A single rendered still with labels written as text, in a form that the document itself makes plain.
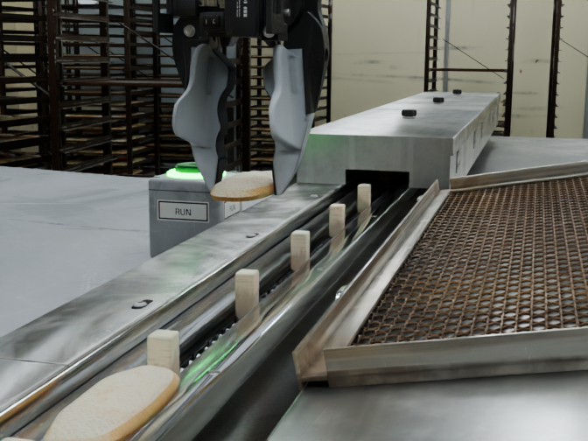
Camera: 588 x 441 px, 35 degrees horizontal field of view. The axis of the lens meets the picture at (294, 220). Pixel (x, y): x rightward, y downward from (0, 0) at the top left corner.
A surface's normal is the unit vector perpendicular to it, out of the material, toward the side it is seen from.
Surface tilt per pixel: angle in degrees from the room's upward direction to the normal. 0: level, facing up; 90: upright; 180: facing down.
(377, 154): 90
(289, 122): 84
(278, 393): 0
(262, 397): 0
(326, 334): 80
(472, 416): 10
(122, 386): 7
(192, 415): 90
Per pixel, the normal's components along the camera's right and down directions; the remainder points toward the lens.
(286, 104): 0.96, -0.04
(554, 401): -0.16, -0.98
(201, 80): 0.94, 0.18
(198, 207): -0.25, 0.17
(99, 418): 0.00, -0.87
